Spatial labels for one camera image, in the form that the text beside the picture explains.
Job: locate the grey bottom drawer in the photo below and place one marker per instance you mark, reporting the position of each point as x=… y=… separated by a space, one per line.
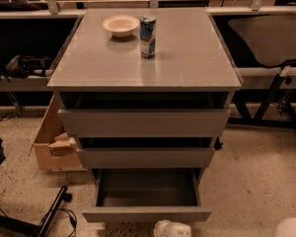
x=146 y=195

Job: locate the grey drawer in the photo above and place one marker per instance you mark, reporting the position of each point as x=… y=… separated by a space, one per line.
x=146 y=195
x=144 y=123
x=145 y=152

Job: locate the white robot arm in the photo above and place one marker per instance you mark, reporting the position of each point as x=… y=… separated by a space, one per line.
x=167 y=228

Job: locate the grey drawer cabinet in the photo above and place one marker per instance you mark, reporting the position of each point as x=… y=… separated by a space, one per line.
x=189 y=71

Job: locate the grey middle drawer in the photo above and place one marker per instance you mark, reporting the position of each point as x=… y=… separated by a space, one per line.
x=145 y=152

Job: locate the grey top drawer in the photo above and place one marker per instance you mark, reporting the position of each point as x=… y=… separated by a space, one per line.
x=144 y=123

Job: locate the blue drink can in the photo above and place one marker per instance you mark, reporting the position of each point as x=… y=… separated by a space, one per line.
x=147 y=35

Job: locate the white bowl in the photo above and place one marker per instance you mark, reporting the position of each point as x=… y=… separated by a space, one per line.
x=121 y=26

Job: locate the cardboard box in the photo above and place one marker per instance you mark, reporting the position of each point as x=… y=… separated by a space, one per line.
x=54 y=148

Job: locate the black headset on shelf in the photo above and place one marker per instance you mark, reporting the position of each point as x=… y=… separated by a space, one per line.
x=23 y=66

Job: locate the black office chair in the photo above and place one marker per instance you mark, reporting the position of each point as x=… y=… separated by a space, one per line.
x=264 y=49

